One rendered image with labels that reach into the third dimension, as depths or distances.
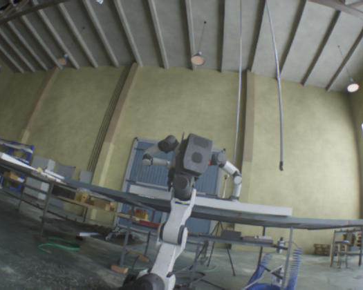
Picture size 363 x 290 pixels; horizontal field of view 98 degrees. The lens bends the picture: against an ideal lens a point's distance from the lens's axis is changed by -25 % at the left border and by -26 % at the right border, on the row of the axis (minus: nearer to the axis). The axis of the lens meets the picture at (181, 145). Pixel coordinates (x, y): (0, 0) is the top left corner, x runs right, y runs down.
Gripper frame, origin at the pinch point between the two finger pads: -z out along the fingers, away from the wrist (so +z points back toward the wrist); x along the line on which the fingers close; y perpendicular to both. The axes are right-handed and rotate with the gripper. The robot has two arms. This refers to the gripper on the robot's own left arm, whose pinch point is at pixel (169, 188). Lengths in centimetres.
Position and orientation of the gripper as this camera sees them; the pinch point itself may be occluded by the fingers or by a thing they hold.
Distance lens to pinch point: 192.6
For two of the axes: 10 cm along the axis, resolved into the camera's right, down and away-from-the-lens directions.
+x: -1.0, -3.8, -9.2
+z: 1.8, -9.2, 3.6
